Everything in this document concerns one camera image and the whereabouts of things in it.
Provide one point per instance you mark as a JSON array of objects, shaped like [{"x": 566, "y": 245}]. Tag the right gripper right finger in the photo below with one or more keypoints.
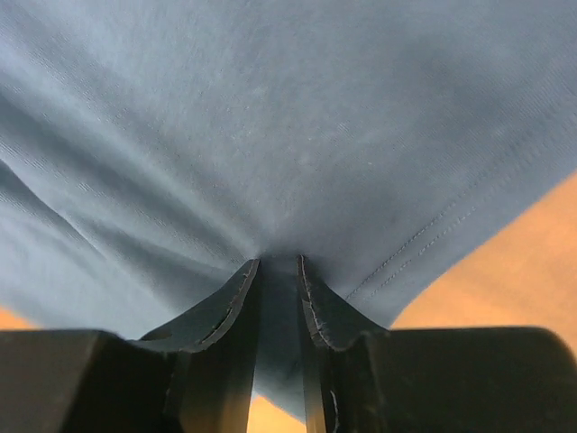
[{"x": 361, "y": 377}]

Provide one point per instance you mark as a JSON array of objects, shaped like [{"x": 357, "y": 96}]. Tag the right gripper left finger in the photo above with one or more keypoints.
[{"x": 192, "y": 374}]

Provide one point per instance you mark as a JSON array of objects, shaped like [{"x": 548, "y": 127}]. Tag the blue-grey t-shirt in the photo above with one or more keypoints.
[{"x": 150, "y": 148}]

